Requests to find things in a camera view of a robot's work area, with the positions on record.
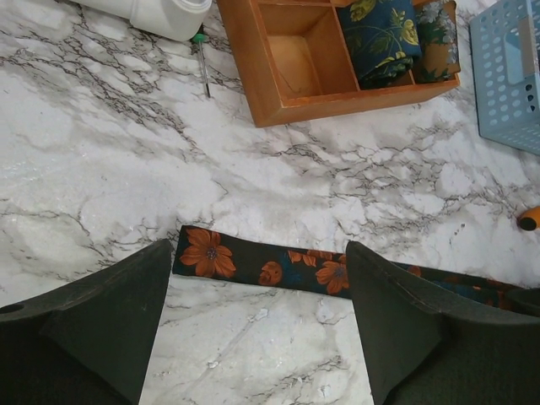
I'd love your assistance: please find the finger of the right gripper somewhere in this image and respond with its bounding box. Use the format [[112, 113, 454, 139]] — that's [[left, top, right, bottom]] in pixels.
[[506, 288, 540, 316]]

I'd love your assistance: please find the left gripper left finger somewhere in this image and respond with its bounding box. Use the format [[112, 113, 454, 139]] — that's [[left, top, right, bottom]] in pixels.
[[1, 240, 172, 404]]

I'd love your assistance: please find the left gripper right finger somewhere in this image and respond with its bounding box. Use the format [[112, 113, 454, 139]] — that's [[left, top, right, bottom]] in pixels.
[[346, 242, 539, 404]]

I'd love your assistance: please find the black orange floral tie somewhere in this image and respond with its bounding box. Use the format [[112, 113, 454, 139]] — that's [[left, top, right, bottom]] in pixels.
[[172, 226, 517, 311]]

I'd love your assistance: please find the light blue plastic basket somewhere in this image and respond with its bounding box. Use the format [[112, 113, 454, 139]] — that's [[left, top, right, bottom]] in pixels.
[[469, 0, 539, 155]]

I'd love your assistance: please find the rolled brown floral tie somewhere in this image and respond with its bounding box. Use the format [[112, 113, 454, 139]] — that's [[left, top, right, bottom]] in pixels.
[[413, 1, 461, 84]]

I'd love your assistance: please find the rolled navy yellow tie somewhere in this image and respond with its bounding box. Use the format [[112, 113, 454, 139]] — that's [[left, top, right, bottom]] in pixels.
[[336, 0, 422, 89]]

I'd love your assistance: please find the orange wooden compartment tray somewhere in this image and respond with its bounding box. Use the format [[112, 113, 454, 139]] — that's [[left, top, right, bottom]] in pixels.
[[218, 0, 460, 127]]

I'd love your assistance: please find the orange handled screwdriver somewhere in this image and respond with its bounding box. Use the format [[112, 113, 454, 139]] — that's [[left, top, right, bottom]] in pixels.
[[517, 206, 540, 231]]

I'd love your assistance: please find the small green handled screwdriver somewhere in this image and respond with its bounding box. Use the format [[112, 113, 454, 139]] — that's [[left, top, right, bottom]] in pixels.
[[192, 24, 211, 98]]

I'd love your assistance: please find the white PVC pipe frame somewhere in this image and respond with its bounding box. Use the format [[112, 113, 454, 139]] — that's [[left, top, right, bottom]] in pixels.
[[76, 0, 213, 41]]

